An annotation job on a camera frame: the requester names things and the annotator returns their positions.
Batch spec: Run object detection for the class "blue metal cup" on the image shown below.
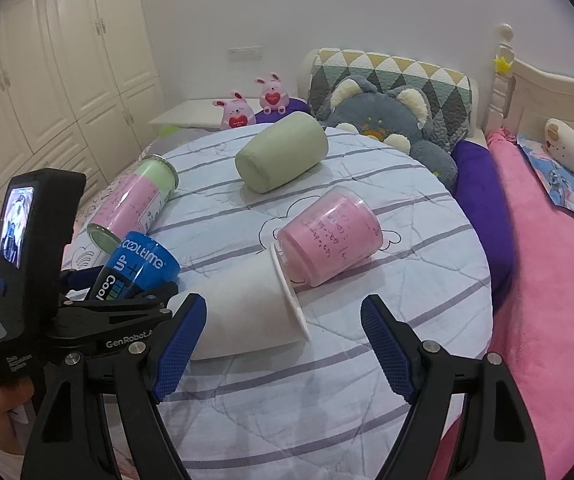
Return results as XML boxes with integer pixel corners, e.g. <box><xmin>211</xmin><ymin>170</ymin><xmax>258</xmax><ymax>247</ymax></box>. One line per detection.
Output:
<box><xmin>86</xmin><ymin>231</ymin><xmax>180</xmax><ymax>301</ymax></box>

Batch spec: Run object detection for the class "tall pink green cup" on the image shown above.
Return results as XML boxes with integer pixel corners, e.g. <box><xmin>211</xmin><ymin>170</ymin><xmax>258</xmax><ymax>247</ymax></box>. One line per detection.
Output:
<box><xmin>87</xmin><ymin>155</ymin><xmax>180</xmax><ymax>254</ymax></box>

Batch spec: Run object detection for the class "white paper cup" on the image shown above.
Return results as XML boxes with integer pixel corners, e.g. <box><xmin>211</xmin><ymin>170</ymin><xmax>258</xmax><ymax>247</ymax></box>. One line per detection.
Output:
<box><xmin>168</xmin><ymin>246</ymin><xmax>310</xmax><ymax>361</ymax></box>

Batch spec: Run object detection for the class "short pink clear cup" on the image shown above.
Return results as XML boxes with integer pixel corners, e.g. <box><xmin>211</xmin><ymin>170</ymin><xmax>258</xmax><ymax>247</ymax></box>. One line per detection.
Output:
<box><xmin>276</xmin><ymin>186</ymin><xmax>383</xmax><ymax>287</ymax></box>

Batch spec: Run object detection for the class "green fuzzy cup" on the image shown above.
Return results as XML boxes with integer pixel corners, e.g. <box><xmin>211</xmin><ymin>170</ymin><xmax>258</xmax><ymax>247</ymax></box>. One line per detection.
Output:
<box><xmin>235</xmin><ymin>112</ymin><xmax>329</xmax><ymax>194</ymax></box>

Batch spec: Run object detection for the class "left hand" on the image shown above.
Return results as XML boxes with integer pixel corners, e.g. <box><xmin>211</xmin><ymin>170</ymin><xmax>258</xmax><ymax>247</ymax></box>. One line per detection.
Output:
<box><xmin>0</xmin><ymin>377</ymin><xmax>34</xmax><ymax>455</ymax></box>

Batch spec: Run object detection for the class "pink blanket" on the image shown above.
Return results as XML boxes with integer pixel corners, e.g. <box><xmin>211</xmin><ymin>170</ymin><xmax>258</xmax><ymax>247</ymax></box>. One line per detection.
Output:
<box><xmin>433</xmin><ymin>131</ymin><xmax>574</xmax><ymax>479</ymax></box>

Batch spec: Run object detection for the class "round striped quilted table cover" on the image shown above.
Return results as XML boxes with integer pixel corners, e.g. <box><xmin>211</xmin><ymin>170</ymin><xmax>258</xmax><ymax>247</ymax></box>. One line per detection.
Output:
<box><xmin>151</xmin><ymin>127</ymin><xmax>493</xmax><ymax>479</ymax></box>

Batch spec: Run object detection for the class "white wardrobe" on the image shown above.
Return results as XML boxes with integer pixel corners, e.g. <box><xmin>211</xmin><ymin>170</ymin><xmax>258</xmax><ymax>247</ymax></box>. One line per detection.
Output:
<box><xmin>0</xmin><ymin>0</ymin><xmax>163</xmax><ymax>211</ymax></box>

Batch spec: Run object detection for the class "white bedside table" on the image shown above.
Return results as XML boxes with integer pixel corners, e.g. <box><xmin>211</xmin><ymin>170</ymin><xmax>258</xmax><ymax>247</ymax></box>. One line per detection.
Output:
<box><xmin>149</xmin><ymin>99</ymin><xmax>224</xmax><ymax>130</ymax></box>

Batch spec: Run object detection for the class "blue cartoon pillow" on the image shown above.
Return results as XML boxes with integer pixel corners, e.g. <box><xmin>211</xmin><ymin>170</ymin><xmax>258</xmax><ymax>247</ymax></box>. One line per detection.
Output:
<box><xmin>517</xmin><ymin>134</ymin><xmax>574</xmax><ymax>214</ymax></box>

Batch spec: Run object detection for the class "purple cushion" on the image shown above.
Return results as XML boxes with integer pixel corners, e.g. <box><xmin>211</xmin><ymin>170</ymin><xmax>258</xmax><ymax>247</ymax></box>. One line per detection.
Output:
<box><xmin>452</xmin><ymin>140</ymin><xmax>516</xmax><ymax>312</ymax></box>

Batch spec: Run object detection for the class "front pink bunny toy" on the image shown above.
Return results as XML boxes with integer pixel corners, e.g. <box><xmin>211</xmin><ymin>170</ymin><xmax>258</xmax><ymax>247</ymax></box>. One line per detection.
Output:
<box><xmin>212</xmin><ymin>91</ymin><xmax>256</xmax><ymax>130</ymax></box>

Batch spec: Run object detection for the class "pink bunny toy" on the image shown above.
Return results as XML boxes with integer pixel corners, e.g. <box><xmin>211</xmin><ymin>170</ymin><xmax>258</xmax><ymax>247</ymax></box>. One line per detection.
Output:
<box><xmin>212</xmin><ymin>91</ymin><xmax>256</xmax><ymax>130</ymax></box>
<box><xmin>254</xmin><ymin>73</ymin><xmax>290</xmax><ymax>115</ymax></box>

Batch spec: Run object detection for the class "rear pink bunny toy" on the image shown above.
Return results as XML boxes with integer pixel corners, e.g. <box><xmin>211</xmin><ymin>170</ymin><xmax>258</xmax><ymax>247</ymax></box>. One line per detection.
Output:
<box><xmin>254</xmin><ymin>73</ymin><xmax>290</xmax><ymax>115</ymax></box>

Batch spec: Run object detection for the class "grey bear plush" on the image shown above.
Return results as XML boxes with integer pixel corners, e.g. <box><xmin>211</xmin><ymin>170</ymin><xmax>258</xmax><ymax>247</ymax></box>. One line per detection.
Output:
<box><xmin>319</xmin><ymin>75</ymin><xmax>458</xmax><ymax>192</ymax></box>

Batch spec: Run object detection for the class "cream wooden headboard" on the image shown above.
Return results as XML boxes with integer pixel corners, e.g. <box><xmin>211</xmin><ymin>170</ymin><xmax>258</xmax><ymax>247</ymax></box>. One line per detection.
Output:
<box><xmin>483</xmin><ymin>23</ymin><xmax>574</xmax><ymax>142</ymax></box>

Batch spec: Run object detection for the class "triangle pattern pillow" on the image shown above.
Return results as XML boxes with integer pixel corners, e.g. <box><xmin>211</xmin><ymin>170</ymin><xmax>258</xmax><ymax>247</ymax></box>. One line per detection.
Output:
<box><xmin>299</xmin><ymin>48</ymin><xmax>479</xmax><ymax>151</ymax></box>

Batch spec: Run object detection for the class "yellow star sticker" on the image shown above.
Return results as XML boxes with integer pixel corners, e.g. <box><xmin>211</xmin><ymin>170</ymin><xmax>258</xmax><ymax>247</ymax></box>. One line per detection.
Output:
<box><xmin>494</xmin><ymin>55</ymin><xmax>512</xmax><ymax>76</ymax></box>

